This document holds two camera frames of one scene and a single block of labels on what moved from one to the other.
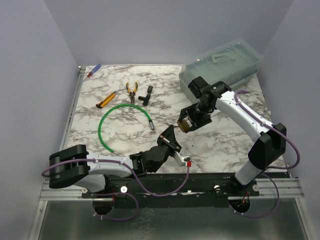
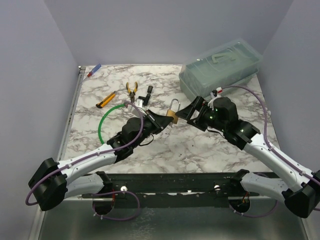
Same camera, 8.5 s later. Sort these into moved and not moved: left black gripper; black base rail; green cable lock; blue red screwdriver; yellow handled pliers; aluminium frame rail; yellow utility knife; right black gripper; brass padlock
Moved: right black gripper; left black gripper; brass padlock
Not moved: aluminium frame rail; yellow handled pliers; blue red screwdriver; black base rail; yellow utility knife; green cable lock
